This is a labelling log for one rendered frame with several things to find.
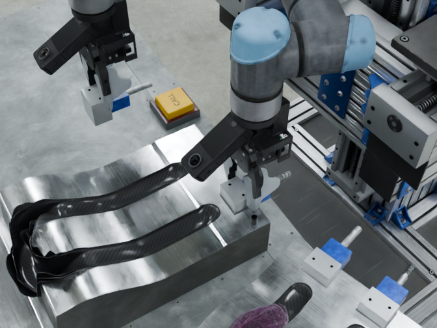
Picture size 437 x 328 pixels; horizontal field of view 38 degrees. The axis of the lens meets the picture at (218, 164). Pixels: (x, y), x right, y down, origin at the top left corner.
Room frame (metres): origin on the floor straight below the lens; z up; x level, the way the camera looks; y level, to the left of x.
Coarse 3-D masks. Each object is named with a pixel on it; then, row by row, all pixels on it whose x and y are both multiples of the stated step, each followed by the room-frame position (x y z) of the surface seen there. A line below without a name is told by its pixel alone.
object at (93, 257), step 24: (168, 168) 0.71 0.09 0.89; (120, 192) 0.66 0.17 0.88; (144, 192) 0.66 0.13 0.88; (24, 216) 0.58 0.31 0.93; (48, 216) 0.57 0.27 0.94; (72, 216) 0.59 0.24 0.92; (192, 216) 0.61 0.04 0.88; (216, 216) 0.61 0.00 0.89; (24, 240) 0.52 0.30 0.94; (144, 240) 0.57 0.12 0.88; (168, 240) 0.57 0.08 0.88; (24, 264) 0.52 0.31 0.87; (48, 264) 0.50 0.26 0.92; (72, 264) 0.50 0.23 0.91; (96, 264) 0.50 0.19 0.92; (24, 288) 0.48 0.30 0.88
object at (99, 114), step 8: (88, 88) 0.84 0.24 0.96; (96, 88) 0.84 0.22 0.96; (136, 88) 0.87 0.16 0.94; (144, 88) 0.87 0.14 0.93; (88, 96) 0.82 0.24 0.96; (96, 96) 0.82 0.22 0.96; (120, 96) 0.84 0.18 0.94; (128, 96) 0.84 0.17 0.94; (88, 104) 0.81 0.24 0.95; (96, 104) 0.80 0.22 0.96; (120, 104) 0.83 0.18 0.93; (128, 104) 0.84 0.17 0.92; (88, 112) 0.82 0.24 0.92; (96, 112) 0.80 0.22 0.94; (104, 112) 0.81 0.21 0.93; (112, 112) 0.82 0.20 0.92; (96, 120) 0.80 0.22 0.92; (104, 120) 0.81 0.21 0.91
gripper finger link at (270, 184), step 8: (264, 168) 0.64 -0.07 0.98; (264, 176) 0.63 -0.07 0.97; (248, 184) 0.61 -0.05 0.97; (264, 184) 0.62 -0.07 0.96; (272, 184) 0.63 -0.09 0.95; (248, 192) 0.61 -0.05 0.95; (264, 192) 0.62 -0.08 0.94; (248, 200) 0.61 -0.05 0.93; (256, 200) 0.60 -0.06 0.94; (256, 208) 0.61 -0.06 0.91
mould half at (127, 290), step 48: (192, 144) 0.77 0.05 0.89; (0, 192) 0.63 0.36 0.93; (48, 192) 0.63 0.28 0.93; (96, 192) 0.66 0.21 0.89; (192, 192) 0.66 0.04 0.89; (0, 240) 0.58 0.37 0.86; (48, 240) 0.53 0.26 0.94; (96, 240) 0.55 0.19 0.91; (192, 240) 0.56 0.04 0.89; (240, 240) 0.57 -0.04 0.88; (0, 288) 0.49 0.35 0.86; (48, 288) 0.45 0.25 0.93; (96, 288) 0.45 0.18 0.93; (144, 288) 0.48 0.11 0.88; (192, 288) 0.52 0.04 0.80
